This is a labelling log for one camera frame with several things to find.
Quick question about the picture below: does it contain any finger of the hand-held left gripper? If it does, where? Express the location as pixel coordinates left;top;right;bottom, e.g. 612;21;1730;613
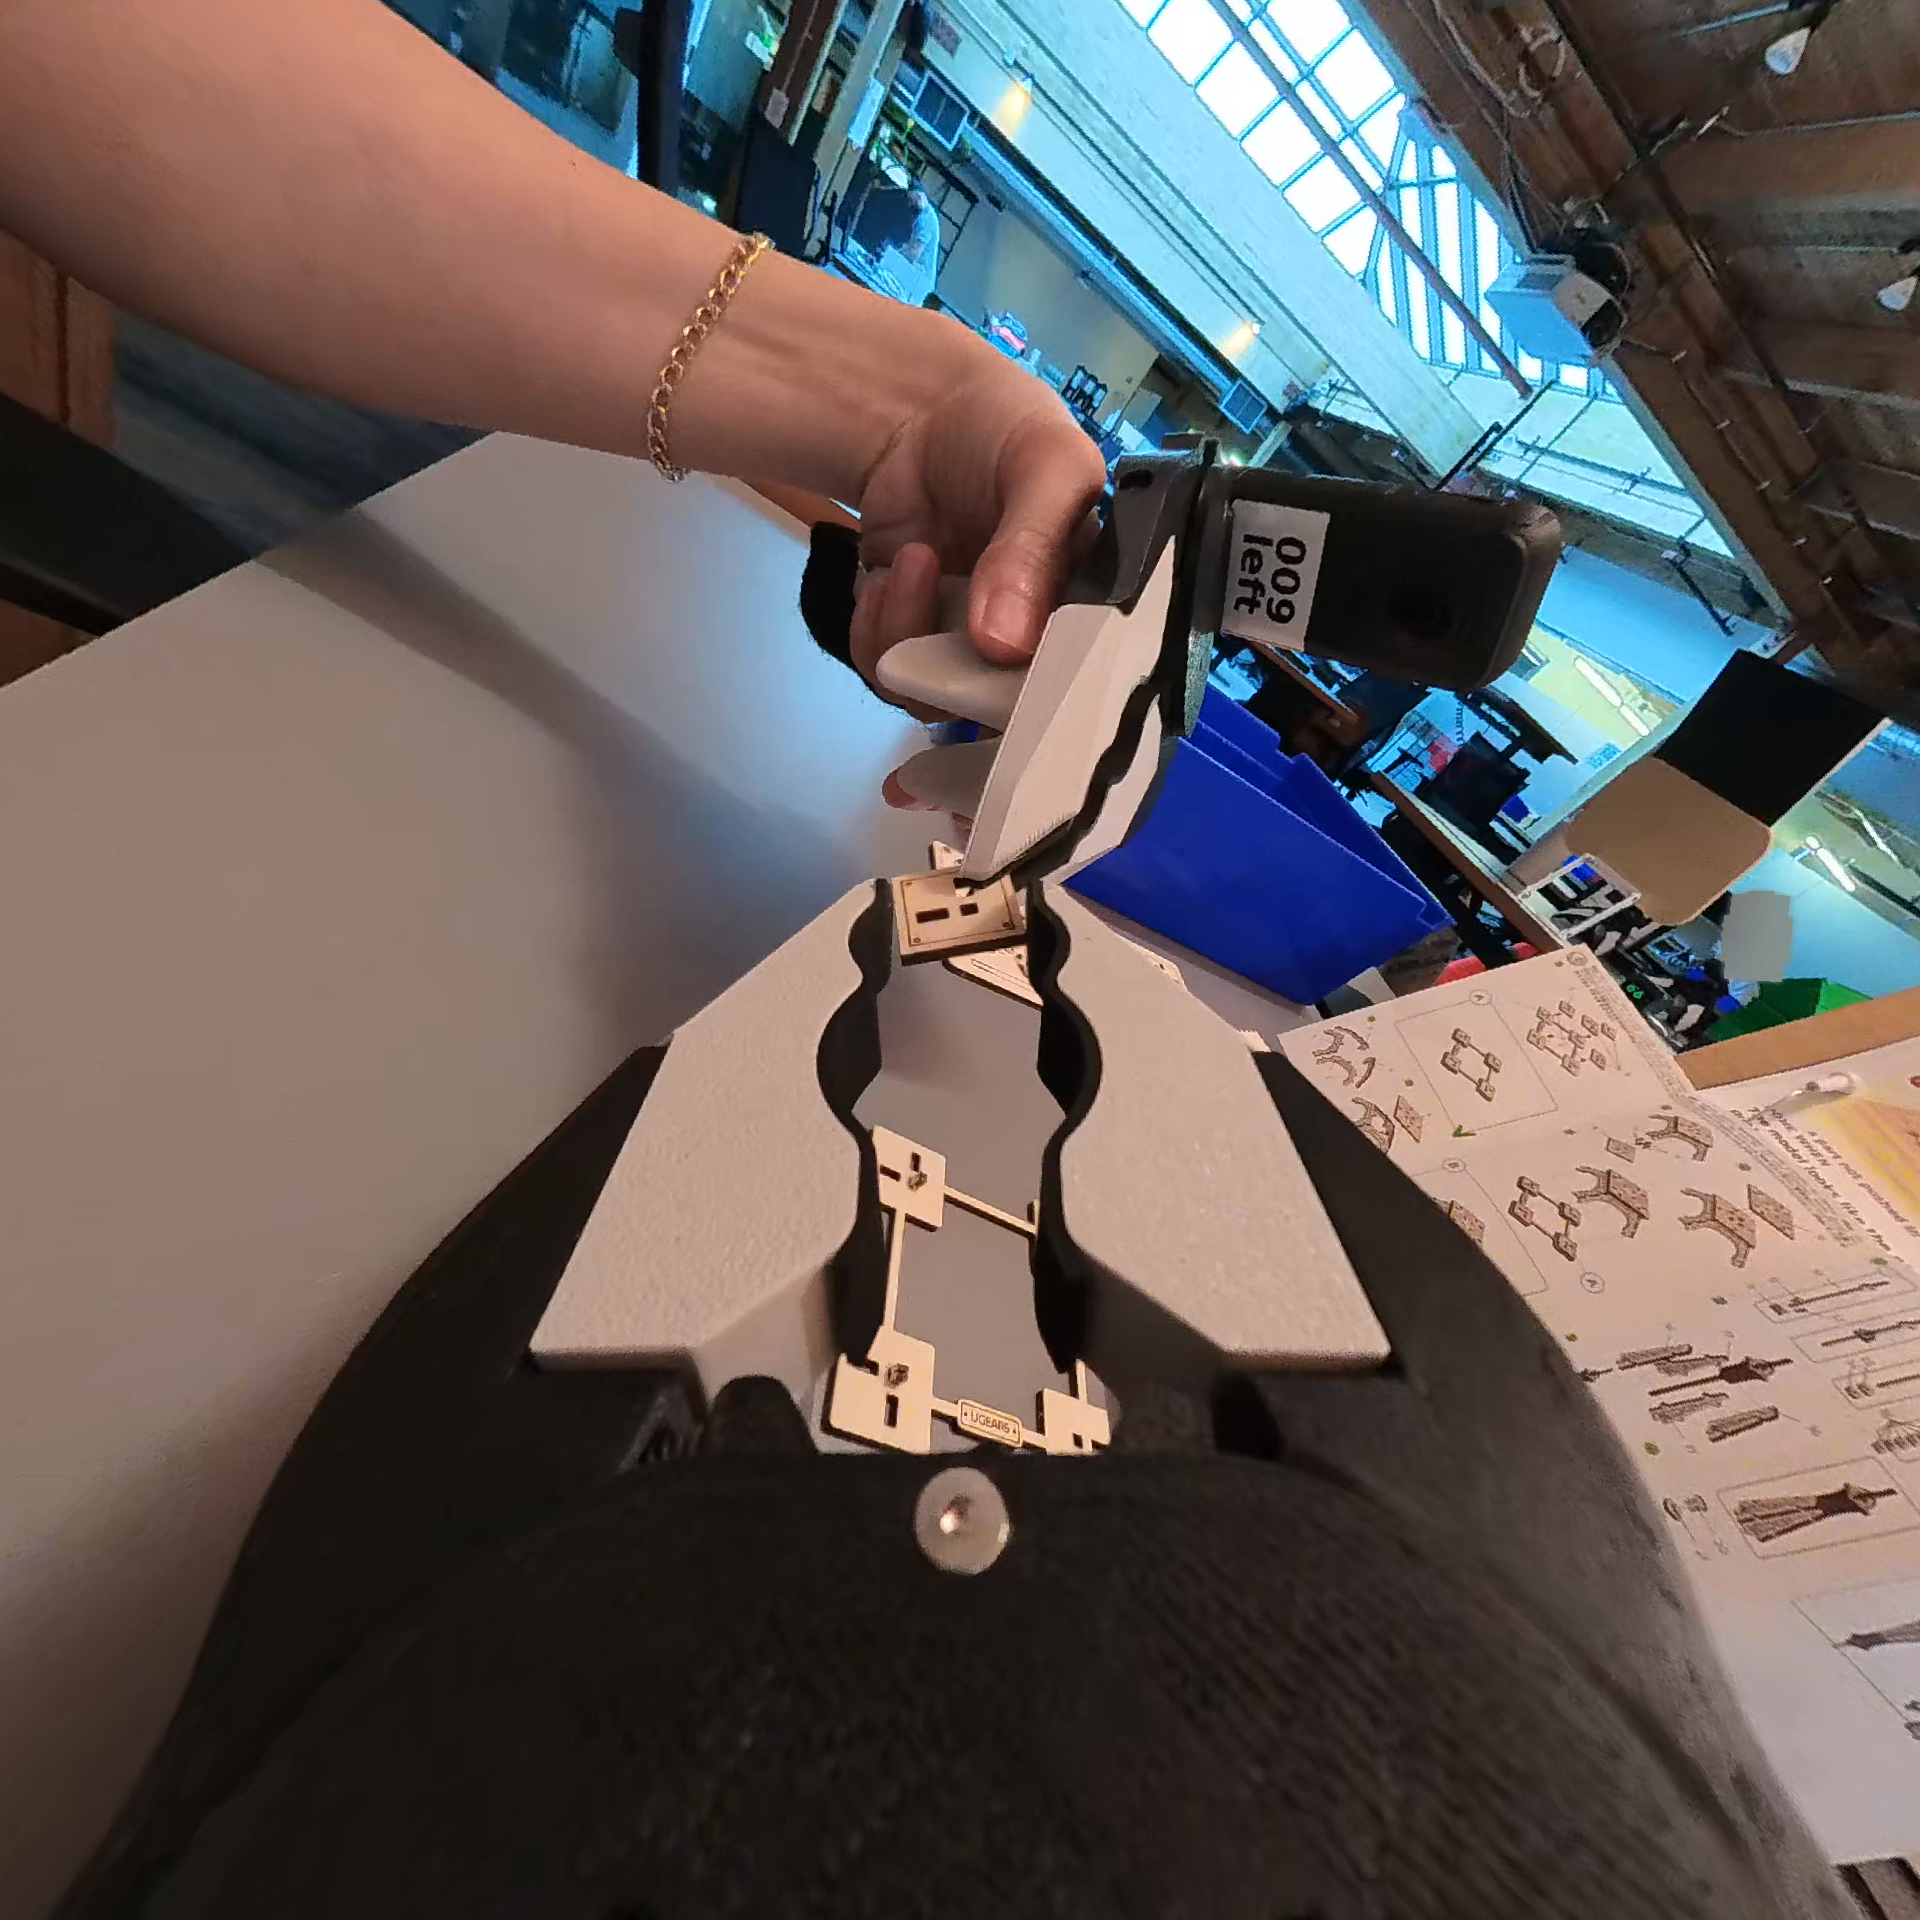
957;537;1181;882
1031;632;1204;874

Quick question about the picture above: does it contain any grey desk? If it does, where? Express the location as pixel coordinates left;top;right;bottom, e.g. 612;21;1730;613
0;430;1353;1878

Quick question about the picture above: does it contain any person's left forearm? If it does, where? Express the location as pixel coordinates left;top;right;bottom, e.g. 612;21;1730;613
0;0;781;483

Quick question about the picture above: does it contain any black panel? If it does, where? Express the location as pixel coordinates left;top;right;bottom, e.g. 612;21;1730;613
1656;648;1893;824

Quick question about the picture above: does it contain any blue plastic bin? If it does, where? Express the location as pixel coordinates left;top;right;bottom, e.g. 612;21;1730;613
1066;682;1452;1007

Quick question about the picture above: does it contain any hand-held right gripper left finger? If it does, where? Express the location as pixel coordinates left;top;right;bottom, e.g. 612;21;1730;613
525;879;897;1447

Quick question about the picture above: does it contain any gold chain bracelet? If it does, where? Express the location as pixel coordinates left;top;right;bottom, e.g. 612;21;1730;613
648;231;779;488

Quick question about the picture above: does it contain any white assembly instruction booklet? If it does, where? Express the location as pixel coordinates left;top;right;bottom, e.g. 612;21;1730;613
1275;940;1920;1742

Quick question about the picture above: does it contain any yellow printed instruction sheet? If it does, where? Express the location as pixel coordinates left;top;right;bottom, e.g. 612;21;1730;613
1726;1051;1920;1249

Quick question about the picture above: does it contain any wooden square base frame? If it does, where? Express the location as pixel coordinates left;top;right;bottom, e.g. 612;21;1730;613
822;1127;1115;1461

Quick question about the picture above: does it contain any person's left hand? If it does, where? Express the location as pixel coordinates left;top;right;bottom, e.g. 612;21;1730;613
750;260;1115;817

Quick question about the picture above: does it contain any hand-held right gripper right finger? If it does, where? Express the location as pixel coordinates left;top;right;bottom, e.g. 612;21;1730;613
1031;882;1398;1415

